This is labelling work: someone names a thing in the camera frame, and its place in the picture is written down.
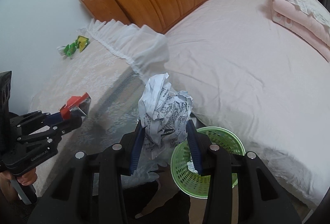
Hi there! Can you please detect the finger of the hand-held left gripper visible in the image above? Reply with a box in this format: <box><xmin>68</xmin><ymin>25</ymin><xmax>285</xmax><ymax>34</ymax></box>
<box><xmin>16</xmin><ymin>116</ymin><xmax>83</xmax><ymax>144</ymax></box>
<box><xmin>10</xmin><ymin>110</ymin><xmax>65</xmax><ymax>128</ymax></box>

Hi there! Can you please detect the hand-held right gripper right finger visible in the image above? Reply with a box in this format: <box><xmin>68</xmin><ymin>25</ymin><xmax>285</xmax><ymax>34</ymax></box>
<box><xmin>186</xmin><ymin>119</ymin><xmax>302</xmax><ymax>224</ymax></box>

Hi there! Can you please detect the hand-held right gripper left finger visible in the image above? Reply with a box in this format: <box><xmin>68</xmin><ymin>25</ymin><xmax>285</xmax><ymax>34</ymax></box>
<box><xmin>27</xmin><ymin>121</ymin><xmax>143</xmax><ymax>224</ymax></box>

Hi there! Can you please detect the red foil snack wrapper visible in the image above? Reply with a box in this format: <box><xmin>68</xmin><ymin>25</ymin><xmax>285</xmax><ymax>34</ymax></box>
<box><xmin>59</xmin><ymin>93</ymin><xmax>91</xmax><ymax>120</ymax></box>

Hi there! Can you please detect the green plastic mesh basket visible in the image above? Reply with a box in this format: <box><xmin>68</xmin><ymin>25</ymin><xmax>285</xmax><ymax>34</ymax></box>
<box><xmin>171</xmin><ymin>126</ymin><xmax>245</xmax><ymax>199</ymax></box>

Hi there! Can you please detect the white printed paper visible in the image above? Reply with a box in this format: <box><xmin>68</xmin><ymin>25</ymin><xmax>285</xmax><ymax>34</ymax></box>
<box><xmin>138</xmin><ymin>73</ymin><xmax>194</xmax><ymax>160</ymax></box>

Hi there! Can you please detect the person's left hand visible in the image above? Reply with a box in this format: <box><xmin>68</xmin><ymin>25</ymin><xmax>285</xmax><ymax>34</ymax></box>
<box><xmin>0</xmin><ymin>169</ymin><xmax>37</xmax><ymax>201</ymax></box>

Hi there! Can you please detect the lace tablecloth with white ruffle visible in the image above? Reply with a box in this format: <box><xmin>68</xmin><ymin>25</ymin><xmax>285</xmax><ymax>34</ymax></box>
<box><xmin>27</xmin><ymin>19</ymin><xmax>171</xmax><ymax>196</ymax></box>

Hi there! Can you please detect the green and white wrapper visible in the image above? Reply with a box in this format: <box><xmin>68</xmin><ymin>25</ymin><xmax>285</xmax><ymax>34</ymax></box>
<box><xmin>57</xmin><ymin>43</ymin><xmax>78</xmax><ymax>58</ymax></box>

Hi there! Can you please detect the yellow-green snack wrapper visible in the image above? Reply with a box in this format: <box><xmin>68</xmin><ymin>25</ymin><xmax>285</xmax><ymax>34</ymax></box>
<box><xmin>75</xmin><ymin>35</ymin><xmax>90</xmax><ymax>53</ymax></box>

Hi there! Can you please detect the bed with pale pink sheet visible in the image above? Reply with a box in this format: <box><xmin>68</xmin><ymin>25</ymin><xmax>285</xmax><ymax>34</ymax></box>
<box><xmin>164</xmin><ymin>0</ymin><xmax>330</xmax><ymax>211</ymax></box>

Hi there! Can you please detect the folded pink blanket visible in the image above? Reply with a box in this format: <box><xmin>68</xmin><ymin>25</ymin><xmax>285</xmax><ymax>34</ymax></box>
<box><xmin>269</xmin><ymin>0</ymin><xmax>330</xmax><ymax>63</ymax></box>

